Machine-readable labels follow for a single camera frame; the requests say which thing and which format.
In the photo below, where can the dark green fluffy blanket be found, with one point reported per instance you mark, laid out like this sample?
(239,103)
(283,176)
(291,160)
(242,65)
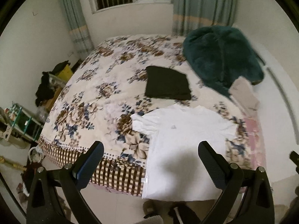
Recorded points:
(221,54)

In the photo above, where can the white t-shirt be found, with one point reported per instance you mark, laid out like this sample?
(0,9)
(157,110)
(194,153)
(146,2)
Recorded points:
(174,171)

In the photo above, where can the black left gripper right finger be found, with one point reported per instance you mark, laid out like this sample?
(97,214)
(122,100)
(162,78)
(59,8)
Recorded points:
(257,203)

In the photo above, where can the teal curtain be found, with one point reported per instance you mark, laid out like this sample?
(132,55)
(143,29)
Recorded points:
(189,15)
(77,27)

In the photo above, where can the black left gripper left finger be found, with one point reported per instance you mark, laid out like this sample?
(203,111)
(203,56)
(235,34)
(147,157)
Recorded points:
(43,204)

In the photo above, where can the floral fleece bed blanket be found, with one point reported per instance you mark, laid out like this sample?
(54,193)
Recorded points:
(109,86)

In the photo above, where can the right teal curtain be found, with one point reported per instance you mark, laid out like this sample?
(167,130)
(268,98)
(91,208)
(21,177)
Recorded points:
(189,15)

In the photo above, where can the black clothes pile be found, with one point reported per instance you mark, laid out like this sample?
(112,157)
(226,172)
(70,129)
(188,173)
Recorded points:
(46,90)

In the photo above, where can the green metal rack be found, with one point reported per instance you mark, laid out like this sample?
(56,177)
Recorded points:
(24,122)

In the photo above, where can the yellow box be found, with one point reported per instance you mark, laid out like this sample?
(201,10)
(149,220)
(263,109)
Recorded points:
(65,74)

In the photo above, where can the pink striped bed sheet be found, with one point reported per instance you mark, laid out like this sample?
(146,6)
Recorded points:
(256,142)

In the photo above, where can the left teal curtain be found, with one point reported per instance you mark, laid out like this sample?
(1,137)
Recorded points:
(77,27)

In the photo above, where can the white curved headboard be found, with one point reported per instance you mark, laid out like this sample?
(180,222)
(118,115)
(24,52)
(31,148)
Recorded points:
(283,95)

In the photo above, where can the beige folded cloth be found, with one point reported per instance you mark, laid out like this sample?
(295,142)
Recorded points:
(241,92)

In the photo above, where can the folded black garment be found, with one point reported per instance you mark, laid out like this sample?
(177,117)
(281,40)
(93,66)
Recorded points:
(166,83)

